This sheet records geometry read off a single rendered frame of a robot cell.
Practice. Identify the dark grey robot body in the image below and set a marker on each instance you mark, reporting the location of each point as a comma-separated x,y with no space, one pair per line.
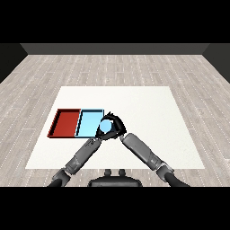
115,180

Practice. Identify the red shallow open box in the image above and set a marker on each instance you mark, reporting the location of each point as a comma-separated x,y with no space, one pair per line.
65,123

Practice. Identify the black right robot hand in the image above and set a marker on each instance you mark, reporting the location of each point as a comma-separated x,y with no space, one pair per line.
119,127

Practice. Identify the light blue shallow open box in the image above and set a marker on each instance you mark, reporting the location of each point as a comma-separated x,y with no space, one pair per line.
87,123

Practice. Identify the blue can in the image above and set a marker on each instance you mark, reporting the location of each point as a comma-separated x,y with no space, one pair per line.
106,127

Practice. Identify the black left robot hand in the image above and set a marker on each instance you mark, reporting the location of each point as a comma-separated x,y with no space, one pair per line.
100,134

